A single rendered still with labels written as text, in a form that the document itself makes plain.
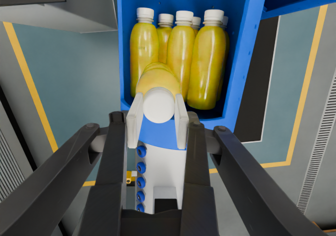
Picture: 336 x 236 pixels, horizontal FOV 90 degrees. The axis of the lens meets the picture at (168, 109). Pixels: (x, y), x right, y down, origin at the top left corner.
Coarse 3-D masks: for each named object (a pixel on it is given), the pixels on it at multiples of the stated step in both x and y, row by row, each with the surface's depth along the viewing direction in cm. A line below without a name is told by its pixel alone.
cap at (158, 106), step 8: (152, 96) 19; (160, 96) 19; (168, 96) 19; (144, 104) 19; (152, 104) 20; (160, 104) 20; (168, 104) 20; (144, 112) 20; (152, 112) 20; (160, 112) 20; (168, 112) 20; (152, 120) 20; (160, 120) 20
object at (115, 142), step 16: (112, 112) 13; (112, 128) 12; (112, 144) 10; (112, 160) 9; (96, 176) 8; (112, 176) 8; (96, 192) 6; (112, 192) 6; (96, 208) 6; (112, 208) 6; (80, 224) 5; (96, 224) 5; (112, 224) 5
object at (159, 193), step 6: (156, 192) 71; (162, 192) 71; (168, 192) 71; (174, 192) 72; (156, 198) 66; (162, 198) 67; (168, 198) 67; (174, 198) 67; (156, 204) 64; (162, 204) 64; (168, 204) 64; (174, 204) 64; (156, 210) 62; (162, 210) 62
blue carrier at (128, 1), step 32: (128, 0) 38; (160, 0) 45; (192, 0) 46; (224, 0) 43; (256, 0) 26; (128, 32) 40; (256, 32) 30; (128, 64) 42; (128, 96) 45; (224, 96) 46; (160, 128) 30
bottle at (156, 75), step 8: (152, 64) 33; (160, 64) 32; (144, 72) 27; (152, 72) 24; (160, 72) 24; (168, 72) 25; (144, 80) 23; (152, 80) 22; (160, 80) 22; (168, 80) 23; (176, 80) 25; (136, 88) 24; (144, 88) 22; (152, 88) 21; (160, 88) 21; (168, 88) 22; (176, 88) 23; (144, 96) 21
